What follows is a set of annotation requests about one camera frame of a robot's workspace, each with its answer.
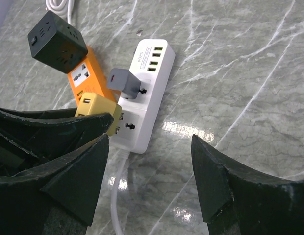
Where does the white power strip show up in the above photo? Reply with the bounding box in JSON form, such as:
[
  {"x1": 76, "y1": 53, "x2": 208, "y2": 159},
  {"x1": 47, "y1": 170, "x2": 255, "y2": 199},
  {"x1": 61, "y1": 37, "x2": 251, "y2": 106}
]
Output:
[{"x1": 110, "y1": 39, "x2": 176, "y2": 154}]

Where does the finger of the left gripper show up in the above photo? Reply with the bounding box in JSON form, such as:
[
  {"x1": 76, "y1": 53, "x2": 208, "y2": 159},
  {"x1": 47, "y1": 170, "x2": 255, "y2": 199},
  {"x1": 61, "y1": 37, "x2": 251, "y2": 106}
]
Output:
[{"x1": 0, "y1": 108, "x2": 113, "y2": 176}]

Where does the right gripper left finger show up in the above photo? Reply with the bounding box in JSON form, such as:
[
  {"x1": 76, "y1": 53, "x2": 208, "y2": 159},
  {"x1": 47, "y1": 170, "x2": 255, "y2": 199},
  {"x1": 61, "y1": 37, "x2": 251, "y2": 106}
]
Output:
[{"x1": 0, "y1": 134, "x2": 109, "y2": 235}]

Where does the grey plug adapter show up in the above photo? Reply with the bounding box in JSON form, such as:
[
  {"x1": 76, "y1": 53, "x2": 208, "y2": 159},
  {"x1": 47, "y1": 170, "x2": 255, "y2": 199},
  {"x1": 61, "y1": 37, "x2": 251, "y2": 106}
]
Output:
[{"x1": 106, "y1": 68, "x2": 141, "y2": 99}]

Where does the yellow plug adapter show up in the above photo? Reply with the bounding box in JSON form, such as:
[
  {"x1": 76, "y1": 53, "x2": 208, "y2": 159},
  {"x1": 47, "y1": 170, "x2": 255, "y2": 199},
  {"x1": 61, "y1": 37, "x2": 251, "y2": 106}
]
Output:
[{"x1": 75, "y1": 92, "x2": 122, "y2": 136}]

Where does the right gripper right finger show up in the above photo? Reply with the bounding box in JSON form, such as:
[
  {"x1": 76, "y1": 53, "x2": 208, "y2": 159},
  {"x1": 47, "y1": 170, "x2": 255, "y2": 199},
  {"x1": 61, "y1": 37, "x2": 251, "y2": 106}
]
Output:
[{"x1": 191, "y1": 135, "x2": 304, "y2": 235}]

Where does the black cube power adapter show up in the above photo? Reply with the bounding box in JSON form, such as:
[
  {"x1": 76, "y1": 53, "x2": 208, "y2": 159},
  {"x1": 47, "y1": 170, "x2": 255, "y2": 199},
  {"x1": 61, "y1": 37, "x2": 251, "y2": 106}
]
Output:
[{"x1": 27, "y1": 11, "x2": 88, "y2": 74}]

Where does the white cord of orange strip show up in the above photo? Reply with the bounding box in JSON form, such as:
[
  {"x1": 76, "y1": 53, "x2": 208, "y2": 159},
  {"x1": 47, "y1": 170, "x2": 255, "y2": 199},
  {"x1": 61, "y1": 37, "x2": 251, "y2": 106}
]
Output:
[{"x1": 45, "y1": 0, "x2": 76, "y2": 25}]

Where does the orange power strip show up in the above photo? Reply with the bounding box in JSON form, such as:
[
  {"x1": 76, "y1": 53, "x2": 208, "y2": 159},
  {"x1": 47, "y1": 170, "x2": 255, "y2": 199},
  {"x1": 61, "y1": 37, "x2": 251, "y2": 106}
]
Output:
[{"x1": 67, "y1": 46, "x2": 116, "y2": 105}]

